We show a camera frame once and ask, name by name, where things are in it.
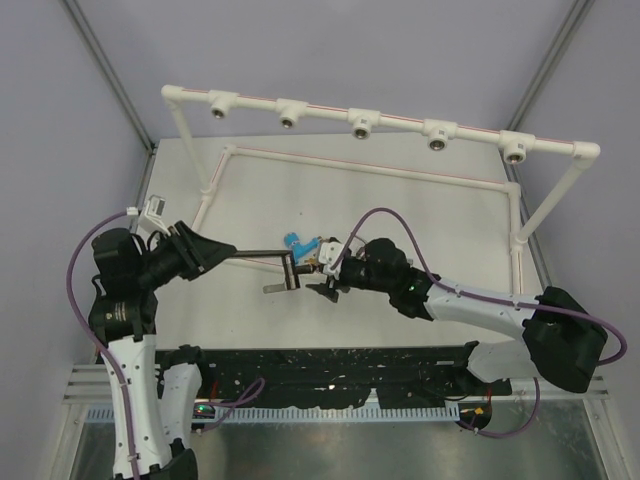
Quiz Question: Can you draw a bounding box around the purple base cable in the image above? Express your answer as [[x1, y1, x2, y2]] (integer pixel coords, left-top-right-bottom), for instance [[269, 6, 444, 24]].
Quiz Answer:
[[457, 374, 541, 438], [194, 376, 266, 432]]

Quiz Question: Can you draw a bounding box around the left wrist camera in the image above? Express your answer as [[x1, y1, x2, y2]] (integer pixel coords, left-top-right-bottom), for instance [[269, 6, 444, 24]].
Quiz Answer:
[[125, 195, 169, 235]]

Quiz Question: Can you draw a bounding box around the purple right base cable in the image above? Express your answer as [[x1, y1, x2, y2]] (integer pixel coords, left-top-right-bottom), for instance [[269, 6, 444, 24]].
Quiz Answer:
[[457, 374, 541, 438]]

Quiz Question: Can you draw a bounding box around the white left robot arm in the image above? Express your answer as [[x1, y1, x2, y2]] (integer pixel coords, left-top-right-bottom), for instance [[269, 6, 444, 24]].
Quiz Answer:
[[88, 222, 237, 479]]

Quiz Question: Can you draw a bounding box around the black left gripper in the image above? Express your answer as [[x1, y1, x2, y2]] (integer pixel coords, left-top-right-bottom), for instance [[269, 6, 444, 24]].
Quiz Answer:
[[134, 219, 235, 287]]

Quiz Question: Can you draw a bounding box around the dark long-spout faucet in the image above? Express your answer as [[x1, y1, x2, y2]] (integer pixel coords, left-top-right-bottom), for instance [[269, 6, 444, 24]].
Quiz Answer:
[[225, 250, 319, 294]]

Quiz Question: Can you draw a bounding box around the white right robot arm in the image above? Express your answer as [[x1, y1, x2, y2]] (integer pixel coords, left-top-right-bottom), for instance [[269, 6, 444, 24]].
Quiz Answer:
[[314, 238, 608, 394]]

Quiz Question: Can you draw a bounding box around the white slotted cable duct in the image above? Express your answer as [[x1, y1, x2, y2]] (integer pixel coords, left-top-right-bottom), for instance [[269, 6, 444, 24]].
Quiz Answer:
[[87, 404, 461, 424]]

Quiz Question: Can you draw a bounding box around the white PVC pipe frame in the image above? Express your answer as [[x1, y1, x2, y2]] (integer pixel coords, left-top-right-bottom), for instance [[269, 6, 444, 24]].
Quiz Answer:
[[147, 86, 600, 293]]

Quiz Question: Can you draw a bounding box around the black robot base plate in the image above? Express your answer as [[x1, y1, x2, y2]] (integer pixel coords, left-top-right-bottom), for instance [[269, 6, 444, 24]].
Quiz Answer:
[[95, 342, 515, 407]]

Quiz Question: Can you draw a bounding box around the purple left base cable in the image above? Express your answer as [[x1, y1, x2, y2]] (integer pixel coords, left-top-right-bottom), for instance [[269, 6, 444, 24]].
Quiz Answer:
[[194, 376, 266, 432]]

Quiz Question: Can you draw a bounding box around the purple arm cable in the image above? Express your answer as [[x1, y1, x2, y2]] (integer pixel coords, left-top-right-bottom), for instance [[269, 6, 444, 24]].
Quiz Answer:
[[66, 209, 142, 476], [333, 206, 629, 371]]

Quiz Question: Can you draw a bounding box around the blue plastic faucet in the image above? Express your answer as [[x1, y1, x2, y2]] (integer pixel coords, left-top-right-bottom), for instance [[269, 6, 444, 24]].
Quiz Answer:
[[283, 232, 321, 264]]

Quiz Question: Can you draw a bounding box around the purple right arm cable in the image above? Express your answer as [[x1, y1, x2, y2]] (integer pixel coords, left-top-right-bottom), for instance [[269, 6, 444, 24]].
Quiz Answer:
[[333, 206, 629, 371]]

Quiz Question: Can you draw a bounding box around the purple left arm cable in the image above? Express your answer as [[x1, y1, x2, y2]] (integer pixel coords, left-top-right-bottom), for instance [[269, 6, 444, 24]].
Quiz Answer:
[[66, 209, 142, 476]]

